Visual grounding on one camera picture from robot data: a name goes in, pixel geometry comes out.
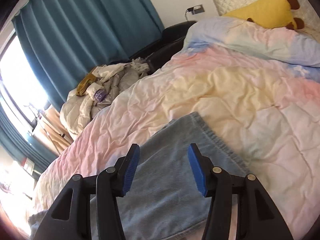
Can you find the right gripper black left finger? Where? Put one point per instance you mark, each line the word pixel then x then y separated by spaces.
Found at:
pixel 69 215

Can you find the grey-blue sweatshirt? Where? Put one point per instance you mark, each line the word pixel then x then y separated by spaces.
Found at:
pixel 163 201

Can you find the yellow plush toy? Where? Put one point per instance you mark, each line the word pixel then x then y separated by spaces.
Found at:
pixel 270 14

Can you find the black leather armchair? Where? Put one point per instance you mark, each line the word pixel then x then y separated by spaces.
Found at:
pixel 158 53

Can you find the right teal curtain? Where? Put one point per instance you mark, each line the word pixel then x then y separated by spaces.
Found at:
pixel 63 40

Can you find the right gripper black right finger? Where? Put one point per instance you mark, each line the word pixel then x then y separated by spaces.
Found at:
pixel 257 216

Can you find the teal curtain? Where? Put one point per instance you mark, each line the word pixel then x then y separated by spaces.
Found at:
pixel 21 145
pixel 63 40

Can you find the left teal curtain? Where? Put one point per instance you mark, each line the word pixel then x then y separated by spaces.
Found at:
pixel 21 145

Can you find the cream puffer jacket pile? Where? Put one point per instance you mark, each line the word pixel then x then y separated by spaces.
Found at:
pixel 78 111

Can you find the wall power socket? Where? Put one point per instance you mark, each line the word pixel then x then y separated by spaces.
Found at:
pixel 198 9

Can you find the pastel pink quilted duvet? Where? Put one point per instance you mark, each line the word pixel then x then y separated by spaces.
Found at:
pixel 257 89

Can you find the mustard yellow garment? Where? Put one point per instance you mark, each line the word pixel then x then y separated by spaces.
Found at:
pixel 85 83

